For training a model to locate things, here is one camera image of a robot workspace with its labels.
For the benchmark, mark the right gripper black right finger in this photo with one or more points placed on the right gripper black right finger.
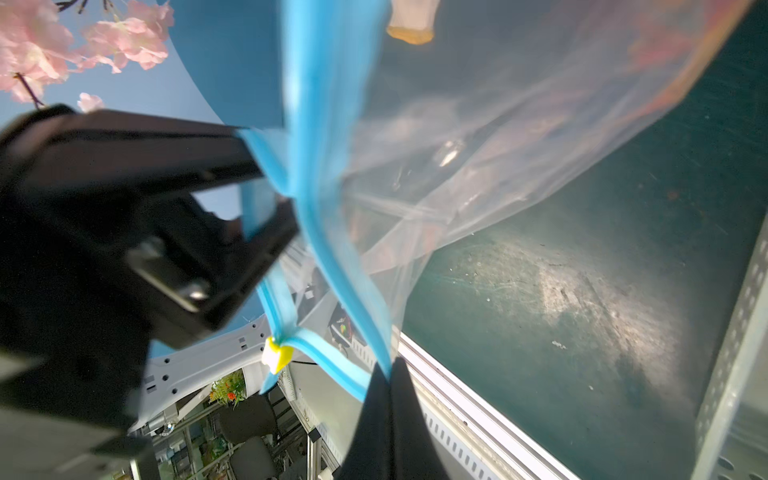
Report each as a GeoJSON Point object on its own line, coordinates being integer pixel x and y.
{"type": "Point", "coordinates": [412, 451]}

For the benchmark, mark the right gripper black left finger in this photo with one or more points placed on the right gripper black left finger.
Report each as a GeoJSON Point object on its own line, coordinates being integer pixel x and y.
{"type": "Point", "coordinates": [369, 455]}

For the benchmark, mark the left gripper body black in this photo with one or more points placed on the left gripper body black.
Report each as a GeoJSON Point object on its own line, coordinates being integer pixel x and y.
{"type": "Point", "coordinates": [104, 249]}

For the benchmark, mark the clear zip-top bag blue zipper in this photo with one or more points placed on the clear zip-top bag blue zipper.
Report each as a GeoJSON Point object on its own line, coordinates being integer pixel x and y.
{"type": "Point", "coordinates": [390, 151]}

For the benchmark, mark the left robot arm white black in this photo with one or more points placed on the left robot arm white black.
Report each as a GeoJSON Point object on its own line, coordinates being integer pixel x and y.
{"type": "Point", "coordinates": [115, 282]}

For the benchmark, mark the pink cherry blossom tree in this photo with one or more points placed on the pink cherry blossom tree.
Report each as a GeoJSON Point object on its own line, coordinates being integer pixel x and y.
{"type": "Point", "coordinates": [37, 50]}

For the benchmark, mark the pale green perforated plastic basket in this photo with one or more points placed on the pale green perforated plastic basket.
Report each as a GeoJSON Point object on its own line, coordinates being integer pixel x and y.
{"type": "Point", "coordinates": [731, 425]}

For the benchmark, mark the blue dotted work glove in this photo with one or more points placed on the blue dotted work glove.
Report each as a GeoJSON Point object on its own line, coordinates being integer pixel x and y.
{"type": "Point", "coordinates": [412, 21]}

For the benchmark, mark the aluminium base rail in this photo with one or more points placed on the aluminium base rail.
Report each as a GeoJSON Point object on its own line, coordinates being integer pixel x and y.
{"type": "Point", "coordinates": [473, 439]}

